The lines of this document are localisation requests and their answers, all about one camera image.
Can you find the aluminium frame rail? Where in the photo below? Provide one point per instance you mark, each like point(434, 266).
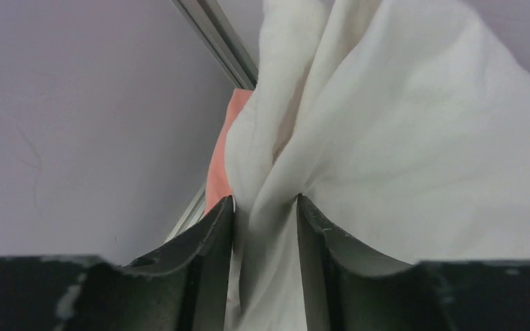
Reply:
point(204, 63)

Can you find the pink folded t shirt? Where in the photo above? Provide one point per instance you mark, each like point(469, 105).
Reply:
point(217, 185)

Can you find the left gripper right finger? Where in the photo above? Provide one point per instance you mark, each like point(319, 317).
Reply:
point(350, 286)

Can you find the white t shirt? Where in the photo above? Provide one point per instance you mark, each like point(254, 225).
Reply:
point(406, 122)

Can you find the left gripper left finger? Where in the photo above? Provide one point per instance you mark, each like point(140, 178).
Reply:
point(181, 285)

